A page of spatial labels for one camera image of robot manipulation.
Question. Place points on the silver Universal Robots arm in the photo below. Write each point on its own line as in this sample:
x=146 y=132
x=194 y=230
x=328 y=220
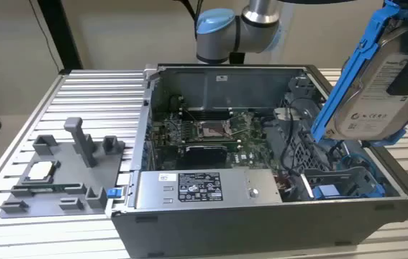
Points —
x=221 y=40

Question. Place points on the grey plastic case bracket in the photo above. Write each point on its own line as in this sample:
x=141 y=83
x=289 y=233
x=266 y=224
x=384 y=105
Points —
x=298 y=86

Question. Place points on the green RAM stick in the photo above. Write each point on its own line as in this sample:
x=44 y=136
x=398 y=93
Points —
x=56 y=187

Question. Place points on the silver power supply unit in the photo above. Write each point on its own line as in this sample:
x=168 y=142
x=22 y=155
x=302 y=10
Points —
x=153 y=194

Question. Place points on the blue carrier tab of disk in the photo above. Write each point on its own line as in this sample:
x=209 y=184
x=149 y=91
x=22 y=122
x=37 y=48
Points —
x=326 y=193

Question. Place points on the grey perforated drive cage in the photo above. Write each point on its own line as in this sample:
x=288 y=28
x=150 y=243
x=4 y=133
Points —
x=297 y=151

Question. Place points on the black RAM slot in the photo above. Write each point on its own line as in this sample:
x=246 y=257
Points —
x=206 y=141

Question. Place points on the small silver chipset heat sink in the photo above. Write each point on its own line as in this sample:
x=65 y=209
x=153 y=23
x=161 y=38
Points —
x=249 y=157

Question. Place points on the blue case latch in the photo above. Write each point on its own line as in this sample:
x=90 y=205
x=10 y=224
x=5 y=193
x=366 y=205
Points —
x=112 y=193

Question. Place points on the black open PC case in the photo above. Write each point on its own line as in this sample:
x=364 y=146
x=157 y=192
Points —
x=225 y=229

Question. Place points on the silver CPU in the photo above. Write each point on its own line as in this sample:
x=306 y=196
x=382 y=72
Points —
x=40 y=171

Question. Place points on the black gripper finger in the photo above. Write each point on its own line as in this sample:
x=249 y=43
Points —
x=402 y=78

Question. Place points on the grey parts rack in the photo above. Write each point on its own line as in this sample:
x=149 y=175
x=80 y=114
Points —
x=66 y=167

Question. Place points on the hard disk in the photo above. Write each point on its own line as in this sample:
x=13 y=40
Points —
x=369 y=108

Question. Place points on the black upright pole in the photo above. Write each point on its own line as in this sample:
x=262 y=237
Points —
x=58 y=35

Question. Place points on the CPU socket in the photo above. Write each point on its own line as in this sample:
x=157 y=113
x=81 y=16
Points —
x=208 y=132

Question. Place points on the green motherboard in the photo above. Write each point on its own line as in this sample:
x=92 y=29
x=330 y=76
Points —
x=249 y=135

